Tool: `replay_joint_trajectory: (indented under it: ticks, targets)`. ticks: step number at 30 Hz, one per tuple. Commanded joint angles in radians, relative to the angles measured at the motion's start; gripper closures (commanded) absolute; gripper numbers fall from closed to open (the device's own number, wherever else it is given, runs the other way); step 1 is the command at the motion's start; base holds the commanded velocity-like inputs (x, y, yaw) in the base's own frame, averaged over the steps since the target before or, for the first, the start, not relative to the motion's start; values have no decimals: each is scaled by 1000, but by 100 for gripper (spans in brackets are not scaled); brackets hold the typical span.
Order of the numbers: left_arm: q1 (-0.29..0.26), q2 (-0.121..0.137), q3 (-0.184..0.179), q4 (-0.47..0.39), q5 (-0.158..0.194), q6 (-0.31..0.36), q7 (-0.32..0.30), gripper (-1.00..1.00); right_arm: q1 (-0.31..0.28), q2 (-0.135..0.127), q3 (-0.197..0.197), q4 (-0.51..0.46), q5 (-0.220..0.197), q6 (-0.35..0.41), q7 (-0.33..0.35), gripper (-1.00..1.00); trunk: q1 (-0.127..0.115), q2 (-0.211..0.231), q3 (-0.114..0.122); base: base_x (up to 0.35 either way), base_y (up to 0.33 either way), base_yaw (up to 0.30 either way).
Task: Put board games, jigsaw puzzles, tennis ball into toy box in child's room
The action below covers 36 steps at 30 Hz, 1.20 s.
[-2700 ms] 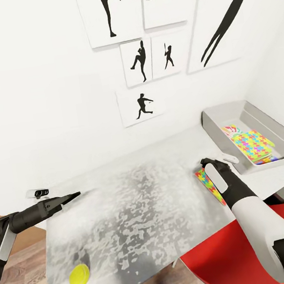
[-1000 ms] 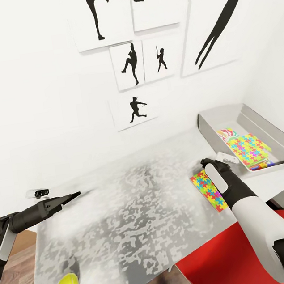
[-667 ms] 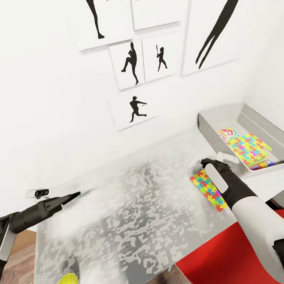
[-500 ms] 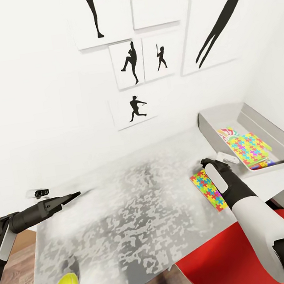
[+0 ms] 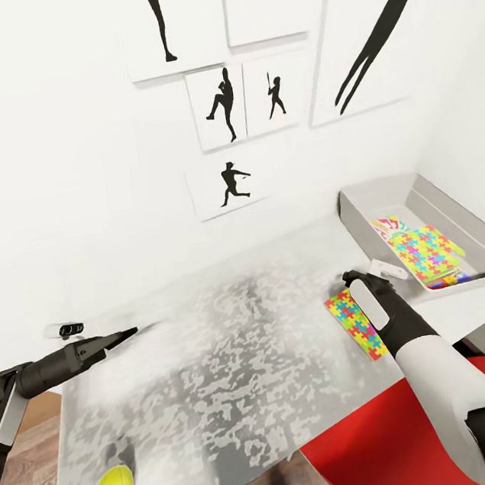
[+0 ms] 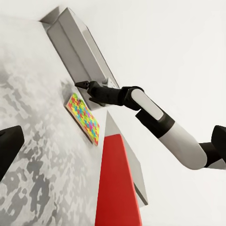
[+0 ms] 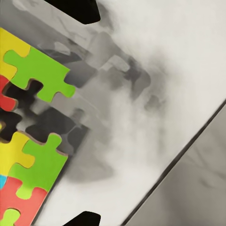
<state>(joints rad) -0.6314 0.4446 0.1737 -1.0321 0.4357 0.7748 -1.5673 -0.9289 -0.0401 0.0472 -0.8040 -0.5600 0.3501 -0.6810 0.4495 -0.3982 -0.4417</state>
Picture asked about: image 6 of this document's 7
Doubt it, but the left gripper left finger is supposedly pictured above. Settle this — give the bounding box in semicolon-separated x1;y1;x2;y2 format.
0;125;24;182

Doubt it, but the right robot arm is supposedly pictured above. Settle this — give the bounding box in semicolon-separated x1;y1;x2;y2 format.
75;77;226;170

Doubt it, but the jigsaw puzzle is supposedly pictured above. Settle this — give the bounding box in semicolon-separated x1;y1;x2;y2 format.
66;93;100;146

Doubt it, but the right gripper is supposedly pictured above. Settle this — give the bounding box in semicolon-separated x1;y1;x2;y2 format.
75;81;113;107

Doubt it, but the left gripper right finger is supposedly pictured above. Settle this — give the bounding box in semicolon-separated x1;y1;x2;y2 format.
211;125;226;163

